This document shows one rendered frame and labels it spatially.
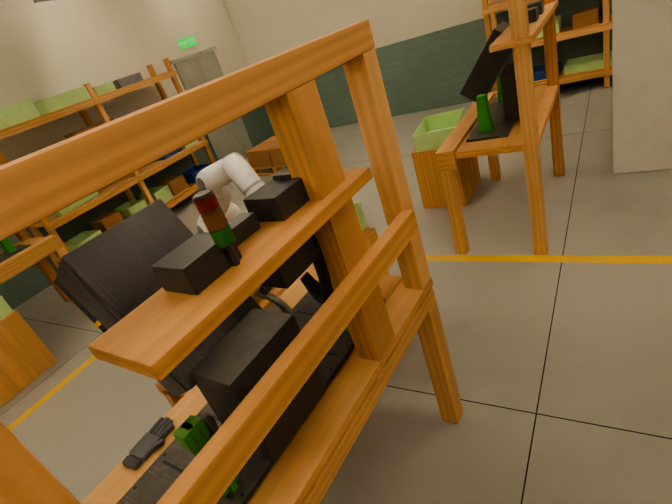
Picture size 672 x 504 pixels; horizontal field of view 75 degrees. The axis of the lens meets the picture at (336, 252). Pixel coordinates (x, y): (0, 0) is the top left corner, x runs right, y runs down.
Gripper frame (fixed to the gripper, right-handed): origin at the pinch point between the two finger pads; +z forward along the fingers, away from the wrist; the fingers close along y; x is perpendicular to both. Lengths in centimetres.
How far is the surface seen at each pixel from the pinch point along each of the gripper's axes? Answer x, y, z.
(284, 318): 11.4, 17.2, 12.0
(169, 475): 3, -20, 63
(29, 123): -382, -330, -184
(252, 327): 3.9, 12.2, 17.8
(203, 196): -17, 61, 13
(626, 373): 177, -34, -69
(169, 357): -3, 57, 45
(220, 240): -10, 54, 17
